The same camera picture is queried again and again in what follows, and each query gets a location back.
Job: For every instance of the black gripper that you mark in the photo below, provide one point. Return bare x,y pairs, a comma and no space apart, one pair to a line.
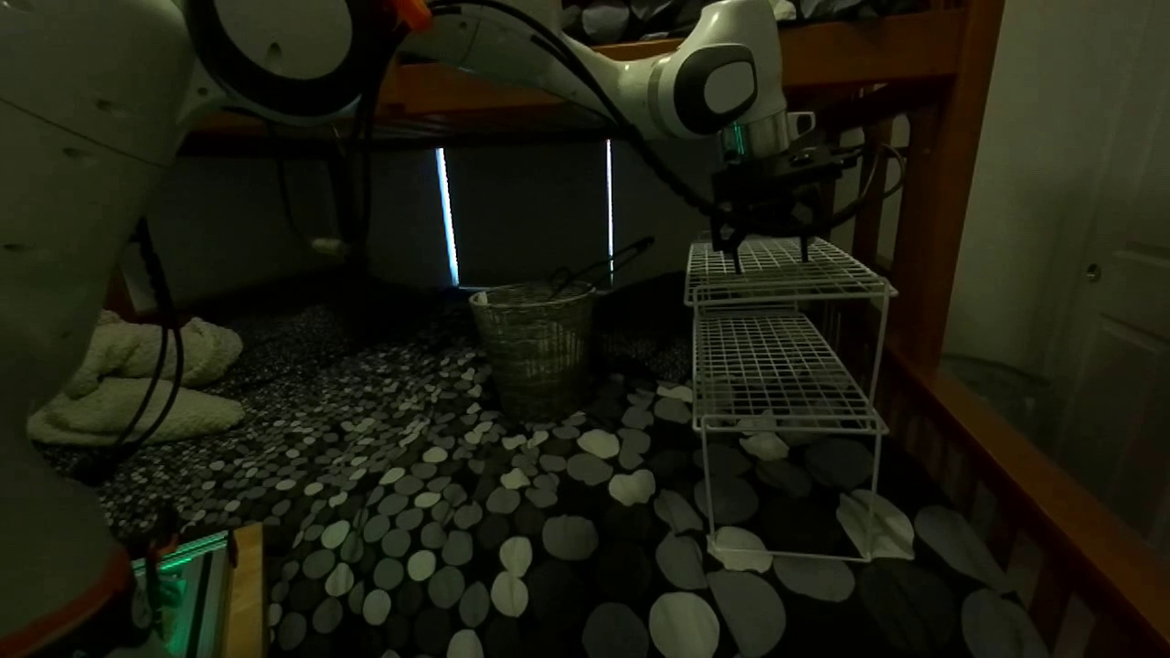
778,181

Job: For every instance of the white wire shelf rack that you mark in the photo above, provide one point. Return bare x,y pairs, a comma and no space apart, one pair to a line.
761,369

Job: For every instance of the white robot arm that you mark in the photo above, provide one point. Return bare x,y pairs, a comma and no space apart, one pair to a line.
96,100

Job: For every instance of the woven wicker basket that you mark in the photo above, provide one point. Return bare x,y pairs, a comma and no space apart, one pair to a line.
540,333

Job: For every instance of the pebble pattern bed cover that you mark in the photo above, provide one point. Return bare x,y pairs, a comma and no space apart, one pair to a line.
405,518

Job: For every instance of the white closet door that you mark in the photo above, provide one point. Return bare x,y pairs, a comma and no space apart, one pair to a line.
1116,400

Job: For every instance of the white folded towel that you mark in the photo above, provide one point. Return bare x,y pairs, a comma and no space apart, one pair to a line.
132,377

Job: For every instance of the wooden bunk bed frame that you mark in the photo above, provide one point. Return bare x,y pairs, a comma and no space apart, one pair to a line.
935,68

